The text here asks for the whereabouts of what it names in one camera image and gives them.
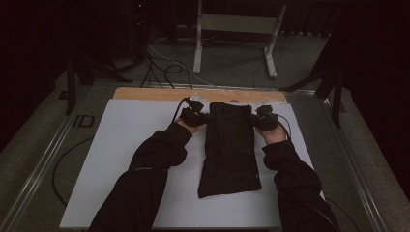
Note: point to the metal floor rail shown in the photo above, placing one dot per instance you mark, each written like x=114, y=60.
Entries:
x=225, y=87
x=354, y=167
x=45, y=161

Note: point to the white table mat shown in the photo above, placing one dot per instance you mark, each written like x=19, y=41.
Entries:
x=112, y=161

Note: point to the person's right hand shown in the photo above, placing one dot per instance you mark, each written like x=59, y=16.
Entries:
x=274, y=135

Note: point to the person's left hand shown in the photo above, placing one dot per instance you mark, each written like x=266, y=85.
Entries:
x=193, y=128

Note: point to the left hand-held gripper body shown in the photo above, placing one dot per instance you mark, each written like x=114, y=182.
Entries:
x=191, y=114

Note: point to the black shorts with blue stripes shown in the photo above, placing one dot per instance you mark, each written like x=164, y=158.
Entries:
x=230, y=151

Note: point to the white metal stand frame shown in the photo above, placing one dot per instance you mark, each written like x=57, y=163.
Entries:
x=237, y=24

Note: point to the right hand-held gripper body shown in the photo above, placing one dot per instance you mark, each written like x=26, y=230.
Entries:
x=267, y=117

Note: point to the black tripod stand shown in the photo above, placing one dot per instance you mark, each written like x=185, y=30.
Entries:
x=72, y=83
x=336, y=96

